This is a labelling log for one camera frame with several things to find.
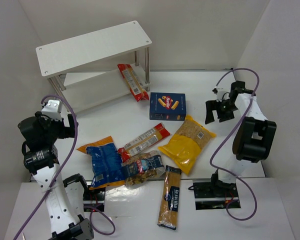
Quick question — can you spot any La Sicilia spaghetti pack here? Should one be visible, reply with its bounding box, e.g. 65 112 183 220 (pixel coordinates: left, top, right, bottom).
157 165 182 231

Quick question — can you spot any yellow fusilli pasta bag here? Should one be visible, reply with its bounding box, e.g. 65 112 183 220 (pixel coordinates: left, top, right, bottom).
158 115 217 175

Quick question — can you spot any red spaghetti pack on table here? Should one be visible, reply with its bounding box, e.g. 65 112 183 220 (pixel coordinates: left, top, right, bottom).
118 123 171 163

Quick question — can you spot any blue orange pasta bag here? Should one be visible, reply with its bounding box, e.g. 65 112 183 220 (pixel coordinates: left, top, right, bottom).
77 136 125 190

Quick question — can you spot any blue Barilla pasta box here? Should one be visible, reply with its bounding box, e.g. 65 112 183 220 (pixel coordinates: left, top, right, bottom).
149 92 187 121

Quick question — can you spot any red spaghetti pack on shelf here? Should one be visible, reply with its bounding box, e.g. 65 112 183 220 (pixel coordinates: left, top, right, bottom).
117 63 149 102

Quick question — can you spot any white two-tier shelf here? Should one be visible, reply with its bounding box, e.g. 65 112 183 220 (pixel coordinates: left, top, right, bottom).
35 20 152 113

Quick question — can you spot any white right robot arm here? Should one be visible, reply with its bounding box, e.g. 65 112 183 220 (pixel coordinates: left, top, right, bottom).
205 81 277 198

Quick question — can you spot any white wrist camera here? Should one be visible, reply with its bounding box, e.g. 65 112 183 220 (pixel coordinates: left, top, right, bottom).
212 86 230 102
41 99 63 122

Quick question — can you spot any clear mixed pasta bag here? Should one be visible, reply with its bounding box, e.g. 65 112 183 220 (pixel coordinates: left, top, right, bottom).
121 150 165 187

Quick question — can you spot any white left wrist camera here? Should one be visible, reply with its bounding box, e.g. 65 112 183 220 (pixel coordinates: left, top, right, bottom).
41 99 63 122

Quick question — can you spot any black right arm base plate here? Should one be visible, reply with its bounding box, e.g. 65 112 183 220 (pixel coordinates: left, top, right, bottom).
188 181 241 210

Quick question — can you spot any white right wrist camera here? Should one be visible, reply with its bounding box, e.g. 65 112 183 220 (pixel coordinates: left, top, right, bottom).
212 86 230 102

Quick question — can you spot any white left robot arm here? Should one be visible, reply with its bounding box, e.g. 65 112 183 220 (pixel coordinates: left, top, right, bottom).
18 111 94 240

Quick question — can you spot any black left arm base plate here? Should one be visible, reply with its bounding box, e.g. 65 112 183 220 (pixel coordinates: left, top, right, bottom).
83 187 106 212

